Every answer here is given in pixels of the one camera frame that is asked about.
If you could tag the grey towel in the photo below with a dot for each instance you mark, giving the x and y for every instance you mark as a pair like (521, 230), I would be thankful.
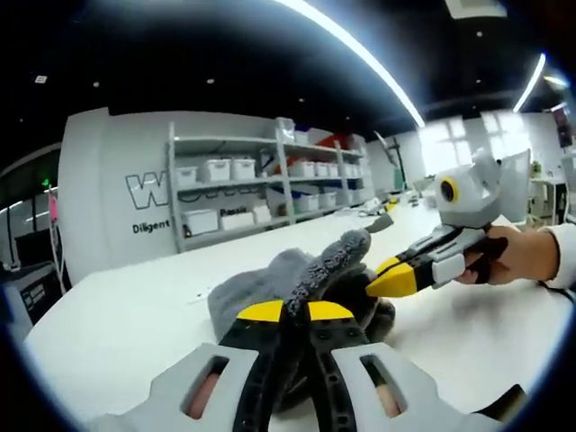
(252, 288)

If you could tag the person's right hand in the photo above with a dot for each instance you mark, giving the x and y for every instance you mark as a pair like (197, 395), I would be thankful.
(531, 256)

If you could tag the grey plastic part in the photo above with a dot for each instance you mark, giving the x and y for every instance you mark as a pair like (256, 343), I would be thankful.
(382, 223)

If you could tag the bright window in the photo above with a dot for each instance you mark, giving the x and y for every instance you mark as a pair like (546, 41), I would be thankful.
(443, 144)
(497, 132)

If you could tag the small green plant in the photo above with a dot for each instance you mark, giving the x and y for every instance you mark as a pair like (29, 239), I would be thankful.
(535, 169)

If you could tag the black monitor stand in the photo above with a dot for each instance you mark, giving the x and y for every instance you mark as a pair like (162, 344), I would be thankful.
(391, 153)

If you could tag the grey metal shelving rack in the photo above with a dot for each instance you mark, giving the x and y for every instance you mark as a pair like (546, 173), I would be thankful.
(284, 180)

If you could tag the long ceiling light strip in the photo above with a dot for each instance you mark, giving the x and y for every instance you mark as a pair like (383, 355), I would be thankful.
(360, 51)

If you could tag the ceiling air vent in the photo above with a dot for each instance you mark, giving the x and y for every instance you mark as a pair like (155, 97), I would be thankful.
(472, 6)

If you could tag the group of white storage boxes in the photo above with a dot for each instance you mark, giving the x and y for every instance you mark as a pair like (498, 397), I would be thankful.
(216, 170)

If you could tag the black cabinet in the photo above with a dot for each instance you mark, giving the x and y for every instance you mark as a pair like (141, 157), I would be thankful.
(31, 297)

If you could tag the black monitor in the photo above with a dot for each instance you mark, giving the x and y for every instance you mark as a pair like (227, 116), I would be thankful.
(36, 247)

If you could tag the pink tag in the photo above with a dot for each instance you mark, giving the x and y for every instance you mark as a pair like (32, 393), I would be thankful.
(54, 209)

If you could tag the wall screen red picture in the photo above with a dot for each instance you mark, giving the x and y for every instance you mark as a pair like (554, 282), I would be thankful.
(564, 126)

